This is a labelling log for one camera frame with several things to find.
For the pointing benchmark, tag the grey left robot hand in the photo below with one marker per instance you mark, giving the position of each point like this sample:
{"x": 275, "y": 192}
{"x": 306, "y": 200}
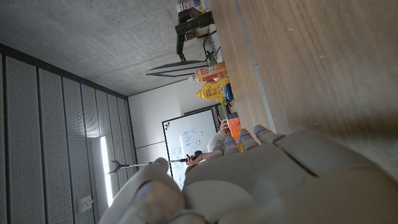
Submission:
{"x": 280, "y": 183}

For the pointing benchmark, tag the person in white shirt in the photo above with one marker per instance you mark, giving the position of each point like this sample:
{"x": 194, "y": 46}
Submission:
{"x": 216, "y": 138}

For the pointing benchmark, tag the whiteboard with blue writing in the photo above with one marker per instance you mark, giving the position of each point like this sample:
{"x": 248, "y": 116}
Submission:
{"x": 186, "y": 137}

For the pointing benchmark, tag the blue round object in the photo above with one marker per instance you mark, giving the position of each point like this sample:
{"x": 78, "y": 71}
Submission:
{"x": 228, "y": 91}

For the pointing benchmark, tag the yellow squeeze bottle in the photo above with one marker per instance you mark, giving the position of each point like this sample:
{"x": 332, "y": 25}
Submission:
{"x": 213, "y": 91}

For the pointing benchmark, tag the orange labelled bottle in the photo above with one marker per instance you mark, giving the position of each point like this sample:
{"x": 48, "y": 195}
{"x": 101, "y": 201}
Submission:
{"x": 211, "y": 72}

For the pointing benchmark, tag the black reacher grabber stick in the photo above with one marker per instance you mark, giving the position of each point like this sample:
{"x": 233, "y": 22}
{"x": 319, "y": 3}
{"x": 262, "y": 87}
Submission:
{"x": 140, "y": 164}

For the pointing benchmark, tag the flat computer monitor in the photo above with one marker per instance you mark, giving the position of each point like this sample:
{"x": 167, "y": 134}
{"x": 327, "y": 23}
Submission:
{"x": 178, "y": 68}

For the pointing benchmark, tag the printed cardboard box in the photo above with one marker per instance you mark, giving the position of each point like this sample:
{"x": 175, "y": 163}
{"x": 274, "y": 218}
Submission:
{"x": 190, "y": 4}

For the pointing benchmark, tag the white wall light strip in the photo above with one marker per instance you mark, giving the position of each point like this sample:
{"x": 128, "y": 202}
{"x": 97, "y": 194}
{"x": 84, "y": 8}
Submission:
{"x": 105, "y": 171}

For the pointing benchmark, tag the grey wall box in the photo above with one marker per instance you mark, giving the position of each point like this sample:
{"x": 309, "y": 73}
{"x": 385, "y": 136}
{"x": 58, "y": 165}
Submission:
{"x": 85, "y": 204}

